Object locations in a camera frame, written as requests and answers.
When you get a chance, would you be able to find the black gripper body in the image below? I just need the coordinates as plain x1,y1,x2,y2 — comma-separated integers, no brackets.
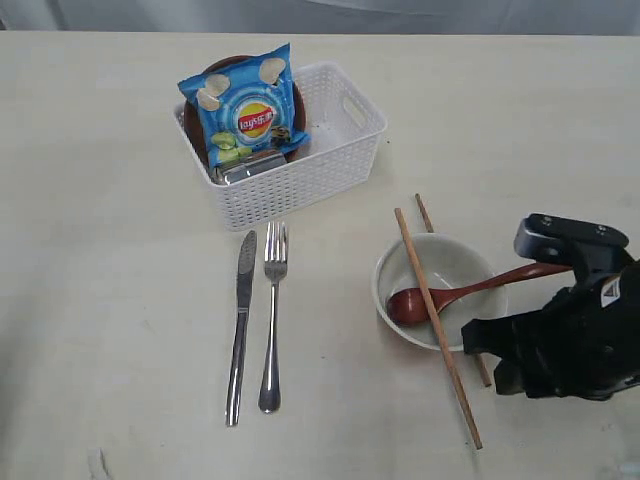
461,262,639,401

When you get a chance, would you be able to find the wooden chopstick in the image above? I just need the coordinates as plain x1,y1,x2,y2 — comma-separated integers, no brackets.
394,208,483,450
414,193,492,387

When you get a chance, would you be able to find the white speckled bowl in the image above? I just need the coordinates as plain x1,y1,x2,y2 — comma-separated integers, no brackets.
371,233,508,352

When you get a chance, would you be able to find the red-brown wooden spoon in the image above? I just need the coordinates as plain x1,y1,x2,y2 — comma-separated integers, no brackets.
386,262,571,327

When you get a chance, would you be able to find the silver metal fork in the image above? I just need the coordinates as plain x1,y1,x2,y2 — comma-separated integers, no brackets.
258,222,288,414

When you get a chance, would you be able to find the silver table knife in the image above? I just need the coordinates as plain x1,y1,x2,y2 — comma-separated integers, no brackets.
225,230,257,427

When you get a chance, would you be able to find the white perforated plastic basket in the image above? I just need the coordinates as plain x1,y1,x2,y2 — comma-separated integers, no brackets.
173,61,387,231

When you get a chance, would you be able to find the silver foil packet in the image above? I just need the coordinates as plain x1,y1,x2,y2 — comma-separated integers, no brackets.
209,149,286,185

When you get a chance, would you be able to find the blue chips bag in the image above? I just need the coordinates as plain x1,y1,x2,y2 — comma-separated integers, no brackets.
178,43,311,170

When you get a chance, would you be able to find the brown round plate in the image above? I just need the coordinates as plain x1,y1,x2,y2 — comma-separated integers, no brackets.
177,55,306,170

